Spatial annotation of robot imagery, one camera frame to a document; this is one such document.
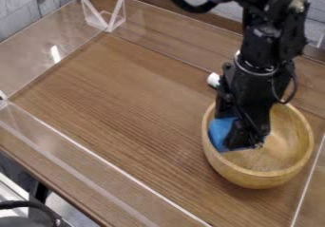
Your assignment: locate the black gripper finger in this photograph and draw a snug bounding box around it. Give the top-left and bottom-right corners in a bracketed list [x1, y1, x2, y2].
[223, 117, 271, 151]
[215, 90, 239, 119]

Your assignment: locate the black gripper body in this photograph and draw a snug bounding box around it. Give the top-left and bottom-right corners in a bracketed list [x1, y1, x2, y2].
[215, 51, 300, 134]

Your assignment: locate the blue foam block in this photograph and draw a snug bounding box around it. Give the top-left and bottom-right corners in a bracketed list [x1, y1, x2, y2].
[209, 117, 236, 153]

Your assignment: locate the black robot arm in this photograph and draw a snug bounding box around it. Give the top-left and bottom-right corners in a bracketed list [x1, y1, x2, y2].
[170, 0, 311, 152]

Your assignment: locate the brown wooden bowl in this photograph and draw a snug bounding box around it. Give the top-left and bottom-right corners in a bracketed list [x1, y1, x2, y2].
[201, 103, 315, 189]

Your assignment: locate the white green glue stick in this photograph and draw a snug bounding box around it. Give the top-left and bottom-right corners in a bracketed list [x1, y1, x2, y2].
[208, 73, 220, 88]

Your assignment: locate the clear acrylic front barrier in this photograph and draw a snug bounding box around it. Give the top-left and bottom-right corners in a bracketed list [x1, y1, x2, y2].
[0, 100, 212, 227]

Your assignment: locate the clear acrylic corner bracket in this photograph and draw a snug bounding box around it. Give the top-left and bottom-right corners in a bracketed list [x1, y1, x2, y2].
[82, 0, 126, 33]

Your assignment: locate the black cable lower left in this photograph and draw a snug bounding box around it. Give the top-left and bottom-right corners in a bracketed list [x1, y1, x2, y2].
[0, 199, 62, 227]

